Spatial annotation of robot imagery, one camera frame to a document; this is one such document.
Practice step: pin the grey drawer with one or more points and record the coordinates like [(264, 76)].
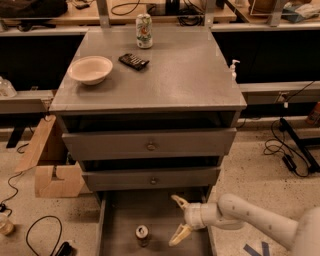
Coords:
[(150, 178), (149, 144), (123, 211)]

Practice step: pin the grey top drawer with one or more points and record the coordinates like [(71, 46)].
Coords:
[(149, 144)]

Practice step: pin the black bag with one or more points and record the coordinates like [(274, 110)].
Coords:
[(32, 8)]

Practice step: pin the white green tall can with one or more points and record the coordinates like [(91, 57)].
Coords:
[(144, 31)]

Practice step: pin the white bowl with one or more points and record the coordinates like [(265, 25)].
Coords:
[(90, 70)]

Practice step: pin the black table leg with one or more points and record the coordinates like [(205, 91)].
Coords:
[(303, 145)]

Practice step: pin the black snack bar packet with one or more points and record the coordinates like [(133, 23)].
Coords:
[(133, 61)]

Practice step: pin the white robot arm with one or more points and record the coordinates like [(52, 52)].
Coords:
[(230, 212)]

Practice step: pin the white pump bottle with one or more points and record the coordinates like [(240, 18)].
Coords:
[(233, 69)]

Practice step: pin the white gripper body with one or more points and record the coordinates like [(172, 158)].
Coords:
[(193, 215)]

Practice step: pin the orange soda can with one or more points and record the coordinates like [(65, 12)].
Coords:
[(142, 235)]

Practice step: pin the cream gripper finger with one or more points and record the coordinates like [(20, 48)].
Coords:
[(181, 202), (182, 232)]

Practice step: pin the clear plastic cup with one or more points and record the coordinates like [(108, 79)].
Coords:
[(6, 226)]

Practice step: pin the grey bottom drawer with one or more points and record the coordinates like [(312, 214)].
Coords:
[(123, 211)]

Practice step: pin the grey middle drawer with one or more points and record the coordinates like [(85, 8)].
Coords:
[(150, 178)]

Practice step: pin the grey drawer cabinet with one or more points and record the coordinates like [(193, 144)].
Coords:
[(185, 86)]

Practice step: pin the wooden block stand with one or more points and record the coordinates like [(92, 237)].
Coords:
[(47, 155)]

